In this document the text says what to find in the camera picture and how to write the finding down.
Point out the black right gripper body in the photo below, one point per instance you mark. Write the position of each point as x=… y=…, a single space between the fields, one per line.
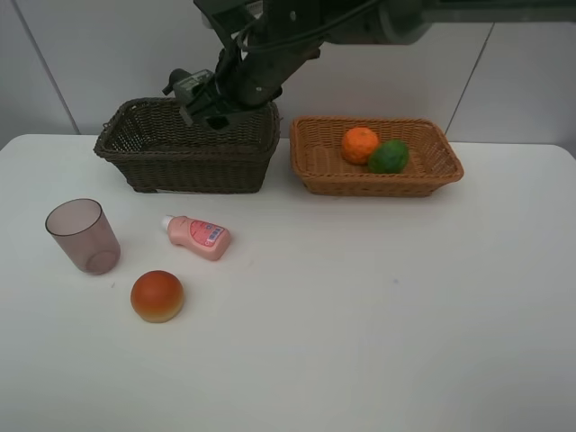
x=248 y=76

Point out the black pump bottle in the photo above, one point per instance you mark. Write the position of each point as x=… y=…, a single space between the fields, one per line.
x=185 y=86

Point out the orange mandarin fruit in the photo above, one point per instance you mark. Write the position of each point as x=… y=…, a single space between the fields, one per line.
x=358 y=144

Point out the green lime fruit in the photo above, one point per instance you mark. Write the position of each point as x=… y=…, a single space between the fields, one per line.
x=390 y=158

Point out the pink lotion bottle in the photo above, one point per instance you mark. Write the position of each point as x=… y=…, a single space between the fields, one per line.
x=205 y=239

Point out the translucent mauve plastic cup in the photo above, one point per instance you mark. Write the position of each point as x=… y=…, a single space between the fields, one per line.
x=83 y=232

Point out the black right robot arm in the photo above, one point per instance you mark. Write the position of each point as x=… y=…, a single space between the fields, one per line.
x=265 y=42

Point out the orange wicker basket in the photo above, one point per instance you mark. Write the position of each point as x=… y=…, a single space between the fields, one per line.
x=317 y=161

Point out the dark brown wicker basket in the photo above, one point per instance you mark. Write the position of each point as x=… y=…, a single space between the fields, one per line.
x=148 y=141

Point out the round brown bread bun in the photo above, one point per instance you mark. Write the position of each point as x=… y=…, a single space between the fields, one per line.
x=157 y=296

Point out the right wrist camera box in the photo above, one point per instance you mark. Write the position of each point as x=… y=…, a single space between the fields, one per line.
x=228 y=17

